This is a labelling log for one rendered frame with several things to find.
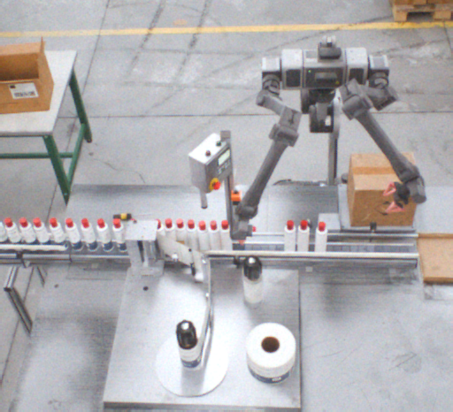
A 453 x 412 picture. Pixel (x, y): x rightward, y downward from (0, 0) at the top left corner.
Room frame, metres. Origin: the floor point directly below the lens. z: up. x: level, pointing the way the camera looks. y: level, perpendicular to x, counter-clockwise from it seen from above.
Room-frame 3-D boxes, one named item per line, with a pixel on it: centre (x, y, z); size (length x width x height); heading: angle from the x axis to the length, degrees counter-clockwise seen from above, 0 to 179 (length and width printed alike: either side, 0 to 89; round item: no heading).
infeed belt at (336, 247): (1.99, -0.04, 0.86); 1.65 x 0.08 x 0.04; 83
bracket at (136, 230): (1.94, 0.39, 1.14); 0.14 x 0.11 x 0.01; 83
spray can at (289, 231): (1.96, -0.27, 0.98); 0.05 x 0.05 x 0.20
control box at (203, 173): (2.08, 0.06, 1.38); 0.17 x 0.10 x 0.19; 138
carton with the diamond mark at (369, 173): (2.20, -0.75, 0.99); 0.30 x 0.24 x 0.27; 85
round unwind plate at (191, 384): (1.41, 0.21, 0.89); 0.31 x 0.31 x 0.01
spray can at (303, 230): (1.96, -0.33, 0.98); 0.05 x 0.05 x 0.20
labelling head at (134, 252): (1.95, 0.39, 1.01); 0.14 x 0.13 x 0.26; 83
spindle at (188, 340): (1.41, 0.21, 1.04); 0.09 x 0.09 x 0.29
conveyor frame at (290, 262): (1.99, -0.04, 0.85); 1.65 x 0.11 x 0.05; 83
